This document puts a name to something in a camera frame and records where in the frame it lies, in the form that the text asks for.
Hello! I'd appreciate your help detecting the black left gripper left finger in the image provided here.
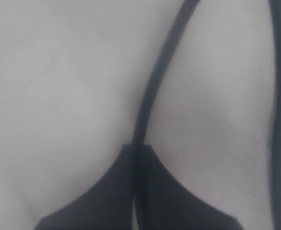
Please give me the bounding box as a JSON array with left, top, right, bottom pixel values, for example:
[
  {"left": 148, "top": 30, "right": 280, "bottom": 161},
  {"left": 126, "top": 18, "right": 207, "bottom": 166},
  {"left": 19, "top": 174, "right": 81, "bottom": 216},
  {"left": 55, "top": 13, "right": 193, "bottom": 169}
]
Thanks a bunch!
[{"left": 36, "top": 145, "right": 134, "bottom": 230}]

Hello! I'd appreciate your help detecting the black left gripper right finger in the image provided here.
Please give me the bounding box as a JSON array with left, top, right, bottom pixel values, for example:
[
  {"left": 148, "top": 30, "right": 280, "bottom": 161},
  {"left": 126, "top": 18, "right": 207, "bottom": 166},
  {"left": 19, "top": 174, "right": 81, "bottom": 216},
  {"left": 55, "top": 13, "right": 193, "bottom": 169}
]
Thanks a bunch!
[{"left": 135, "top": 145, "right": 243, "bottom": 230}]

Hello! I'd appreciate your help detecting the black cable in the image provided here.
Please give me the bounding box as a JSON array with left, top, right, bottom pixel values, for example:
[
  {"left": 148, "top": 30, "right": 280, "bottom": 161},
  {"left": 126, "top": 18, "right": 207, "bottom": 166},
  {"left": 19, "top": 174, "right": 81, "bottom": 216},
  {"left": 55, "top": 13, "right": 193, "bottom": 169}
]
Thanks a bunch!
[
  {"left": 130, "top": 0, "right": 199, "bottom": 230},
  {"left": 267, "top": 0, "right": 281, "bottom": 230}
]

